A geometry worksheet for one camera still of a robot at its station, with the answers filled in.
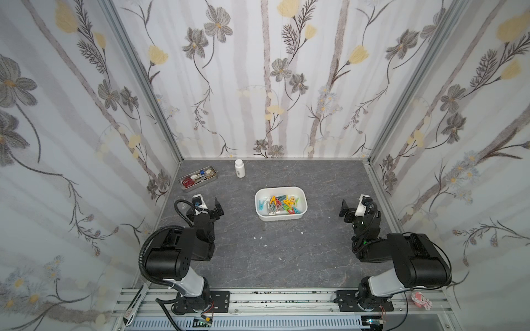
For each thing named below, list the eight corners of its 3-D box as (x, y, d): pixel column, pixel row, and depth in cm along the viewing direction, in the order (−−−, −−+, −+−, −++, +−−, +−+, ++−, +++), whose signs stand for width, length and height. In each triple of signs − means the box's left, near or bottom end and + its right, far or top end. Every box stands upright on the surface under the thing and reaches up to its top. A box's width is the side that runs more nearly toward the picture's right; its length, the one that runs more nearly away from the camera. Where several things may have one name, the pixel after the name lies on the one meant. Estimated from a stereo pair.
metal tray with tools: (182, 193, 108) (181, 190, 106) (177, 180, 113) (176, 178, 111) (219, 177, 115) (218, 175, 113) (213, 167, 120) (212, 164, 118)
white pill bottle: (236, 178, 113) (234, 167, 106) (237, 169, 117) (235, 158, 110) (244, 178, 113) (243, 167, 106) (245, 169, 117) (244, 158, 110)
